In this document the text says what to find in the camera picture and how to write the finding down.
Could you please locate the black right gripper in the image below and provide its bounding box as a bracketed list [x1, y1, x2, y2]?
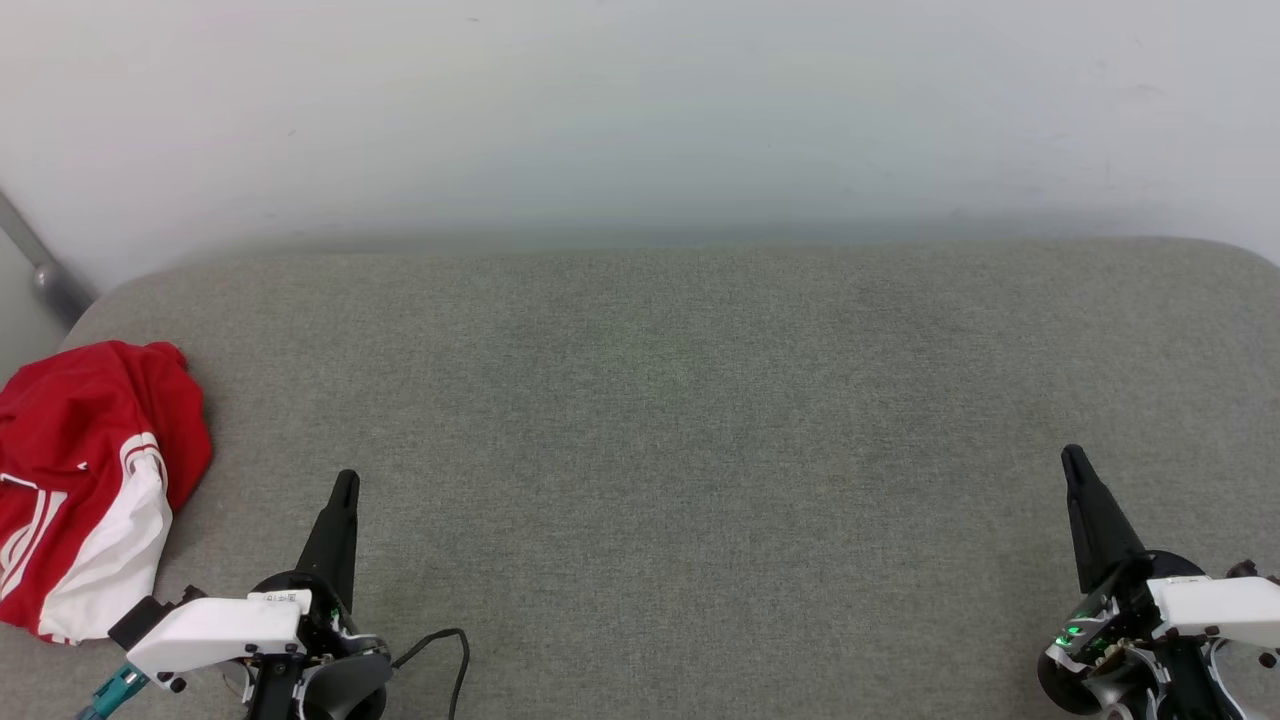
[1046, 444, 1229, 720]

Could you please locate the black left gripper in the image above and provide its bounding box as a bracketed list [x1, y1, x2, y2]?
[246, 469, 393, 720]

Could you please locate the red white basketball jersey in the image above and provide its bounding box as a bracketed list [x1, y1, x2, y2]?
[0, 340, 214, 646]

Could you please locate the grey metal pole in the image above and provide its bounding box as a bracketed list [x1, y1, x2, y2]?
[0, 190, 96, 329]

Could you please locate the thin black cable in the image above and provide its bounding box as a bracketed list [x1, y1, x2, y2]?
[390, 627, 472, 720]

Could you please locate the teal cable connector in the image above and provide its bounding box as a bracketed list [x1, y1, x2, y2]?
[75, 664, 151, 720]

